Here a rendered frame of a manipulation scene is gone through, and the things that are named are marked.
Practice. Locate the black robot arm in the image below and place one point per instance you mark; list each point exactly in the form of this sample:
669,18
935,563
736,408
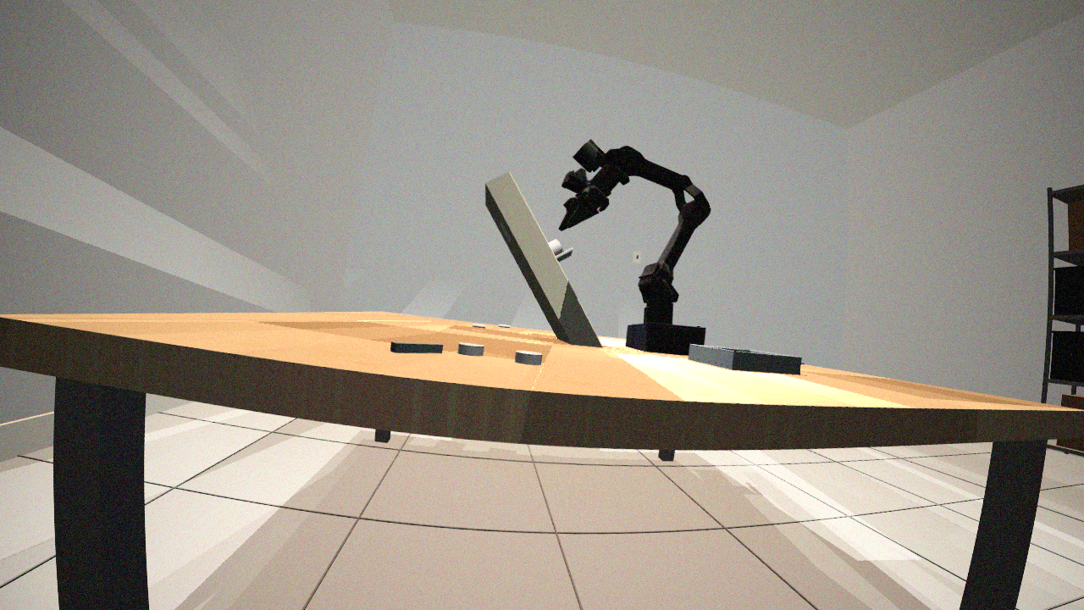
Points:
617,165

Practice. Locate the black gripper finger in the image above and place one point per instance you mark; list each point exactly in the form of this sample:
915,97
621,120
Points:
583,211
570,211

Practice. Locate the dark grey rectangular bar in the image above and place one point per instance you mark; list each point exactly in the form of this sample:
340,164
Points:
426,348

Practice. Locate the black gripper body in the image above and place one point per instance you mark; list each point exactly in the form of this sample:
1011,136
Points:
597,194

